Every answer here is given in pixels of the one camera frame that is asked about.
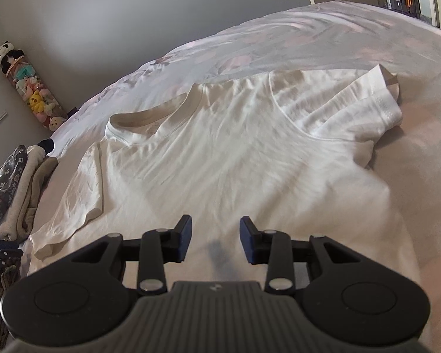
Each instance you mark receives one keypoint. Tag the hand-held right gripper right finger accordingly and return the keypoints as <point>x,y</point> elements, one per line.
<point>247,242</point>

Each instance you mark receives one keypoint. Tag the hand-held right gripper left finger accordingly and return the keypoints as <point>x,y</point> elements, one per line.
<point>185,239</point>

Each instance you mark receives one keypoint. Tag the white t-shirt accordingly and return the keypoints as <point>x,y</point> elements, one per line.
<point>220,161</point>

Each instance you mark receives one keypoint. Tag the olive striped garment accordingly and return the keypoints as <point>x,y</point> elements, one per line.
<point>0,294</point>

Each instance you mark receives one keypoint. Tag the light grey folded sweatshirt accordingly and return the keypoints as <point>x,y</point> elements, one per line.
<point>22,191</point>

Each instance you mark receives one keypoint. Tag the dark floral folded garment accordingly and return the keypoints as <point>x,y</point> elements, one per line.
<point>3,184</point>

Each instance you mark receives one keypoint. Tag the beige folded garment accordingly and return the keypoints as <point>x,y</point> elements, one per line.
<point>40,187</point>

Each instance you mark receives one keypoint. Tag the black and white sock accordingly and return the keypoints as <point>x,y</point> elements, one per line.
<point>46,146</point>

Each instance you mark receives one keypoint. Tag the clear tube of plush toys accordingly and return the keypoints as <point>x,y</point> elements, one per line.
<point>33,95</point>

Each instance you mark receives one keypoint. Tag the small black wall box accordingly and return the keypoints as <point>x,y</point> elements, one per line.
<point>72,111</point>

